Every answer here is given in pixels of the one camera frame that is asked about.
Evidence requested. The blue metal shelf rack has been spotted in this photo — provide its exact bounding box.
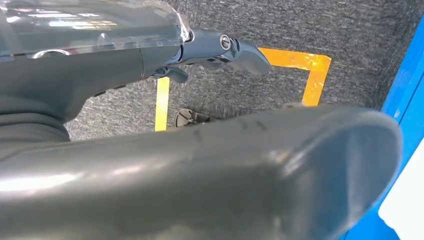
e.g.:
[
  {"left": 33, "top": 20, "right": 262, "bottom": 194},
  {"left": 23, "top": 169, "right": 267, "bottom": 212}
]
[{"left": 339, "top": 14, "right": 424, "bottom": 240}]

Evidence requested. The metal robot foot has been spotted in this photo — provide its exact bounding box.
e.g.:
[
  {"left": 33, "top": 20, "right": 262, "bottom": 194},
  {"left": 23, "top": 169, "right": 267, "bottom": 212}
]
[{"left": 174, "top": 108, "right": 218, "bottom": 128}]

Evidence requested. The yellow floor tape square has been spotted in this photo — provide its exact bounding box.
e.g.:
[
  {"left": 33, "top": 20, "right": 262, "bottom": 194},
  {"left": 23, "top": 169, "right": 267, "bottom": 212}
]
[{"left": 154, "top": 47, "right": 332, "bottom": 132}]

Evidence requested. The white plastic crate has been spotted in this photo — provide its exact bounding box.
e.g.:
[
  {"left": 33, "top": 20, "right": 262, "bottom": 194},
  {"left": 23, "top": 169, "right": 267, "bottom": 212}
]
[{"left": 378, "top": 137, "right": 424, "bottom": 240}]

